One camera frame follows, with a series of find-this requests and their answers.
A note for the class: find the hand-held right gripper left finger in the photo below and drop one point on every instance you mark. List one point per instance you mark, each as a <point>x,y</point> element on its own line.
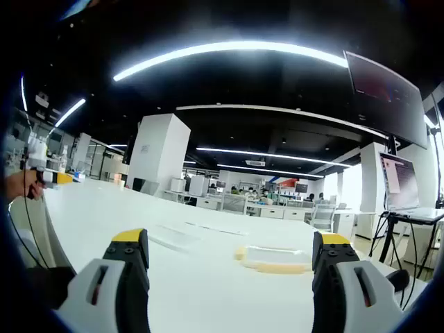
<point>104,277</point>

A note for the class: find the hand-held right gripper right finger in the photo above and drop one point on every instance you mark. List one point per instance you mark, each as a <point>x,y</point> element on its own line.
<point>350,277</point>

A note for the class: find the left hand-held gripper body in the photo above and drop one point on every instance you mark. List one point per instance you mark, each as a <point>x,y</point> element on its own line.
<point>37,154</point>

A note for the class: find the white flush power strip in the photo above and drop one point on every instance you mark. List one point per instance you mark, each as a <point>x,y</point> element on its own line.
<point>218,229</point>

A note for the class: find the person's left hand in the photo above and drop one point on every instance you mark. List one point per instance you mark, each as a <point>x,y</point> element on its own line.
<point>17,185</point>

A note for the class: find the small black rounded object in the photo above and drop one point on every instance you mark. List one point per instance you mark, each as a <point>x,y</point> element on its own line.
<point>398,279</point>

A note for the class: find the person's dark clothing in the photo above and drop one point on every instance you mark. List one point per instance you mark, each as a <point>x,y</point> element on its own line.
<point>48,286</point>

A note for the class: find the black laptop stand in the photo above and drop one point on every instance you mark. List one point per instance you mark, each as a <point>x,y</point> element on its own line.
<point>392,239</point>

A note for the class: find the grey mesh office chair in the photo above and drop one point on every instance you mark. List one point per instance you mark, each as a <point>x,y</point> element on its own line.
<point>323,216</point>

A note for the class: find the white square pillar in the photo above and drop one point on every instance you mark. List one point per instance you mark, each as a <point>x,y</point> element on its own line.
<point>157,152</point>

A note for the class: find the open silver laptop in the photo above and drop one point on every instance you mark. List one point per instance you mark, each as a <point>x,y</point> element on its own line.
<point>402,184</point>

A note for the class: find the long curved ceiling light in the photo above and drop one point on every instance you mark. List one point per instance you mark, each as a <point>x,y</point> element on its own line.
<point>225,52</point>

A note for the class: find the large dark wall monitor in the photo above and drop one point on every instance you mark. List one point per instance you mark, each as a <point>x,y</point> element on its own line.
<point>388,97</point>

